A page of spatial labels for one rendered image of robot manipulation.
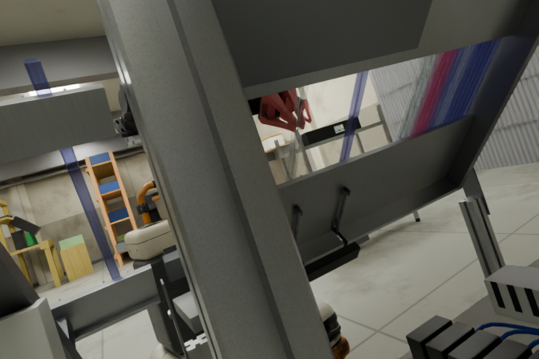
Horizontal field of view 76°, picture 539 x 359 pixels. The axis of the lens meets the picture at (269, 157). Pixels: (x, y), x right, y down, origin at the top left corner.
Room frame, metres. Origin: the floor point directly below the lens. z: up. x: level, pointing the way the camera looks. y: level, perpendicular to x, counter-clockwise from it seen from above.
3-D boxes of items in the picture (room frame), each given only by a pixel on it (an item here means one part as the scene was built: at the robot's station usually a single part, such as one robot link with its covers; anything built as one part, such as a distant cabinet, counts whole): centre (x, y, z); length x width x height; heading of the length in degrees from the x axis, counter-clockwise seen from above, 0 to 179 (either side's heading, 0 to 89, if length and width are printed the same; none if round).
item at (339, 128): (3.10, -0.59, 1.01); 0.57 x 0.17 x 0.11; 113
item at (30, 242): (7.35, 5.11, 1.03); 1.59 x 1.42 x 2.06; 28
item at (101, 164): (7.63, 3.60, 1.13); 2.50 x 0.66 x 2.25; 28
